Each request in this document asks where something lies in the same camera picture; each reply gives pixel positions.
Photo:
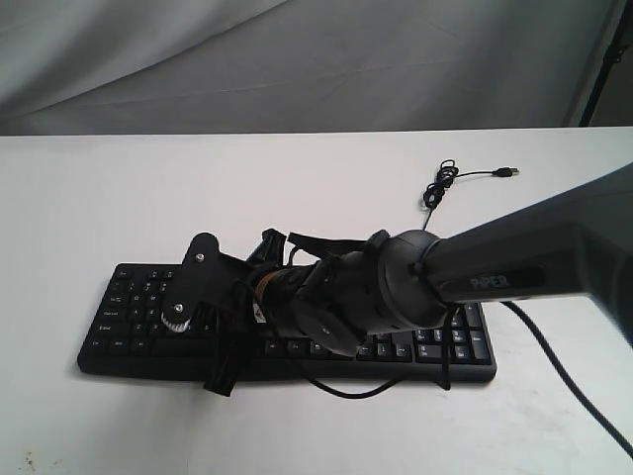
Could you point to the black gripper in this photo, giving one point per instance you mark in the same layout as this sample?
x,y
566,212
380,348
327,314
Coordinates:
x,y
254,300

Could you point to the grey backdrop cloth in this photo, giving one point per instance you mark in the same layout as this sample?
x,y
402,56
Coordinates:
x,y
224,67

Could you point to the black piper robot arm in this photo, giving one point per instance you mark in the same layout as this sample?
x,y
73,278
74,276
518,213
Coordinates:
x,y
339,292

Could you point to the black acer keyboard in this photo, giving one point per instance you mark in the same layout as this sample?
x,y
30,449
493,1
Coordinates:
x,y
127,339

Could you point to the black tripod stand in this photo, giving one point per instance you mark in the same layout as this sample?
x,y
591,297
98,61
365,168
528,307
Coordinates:
x,y
612,55

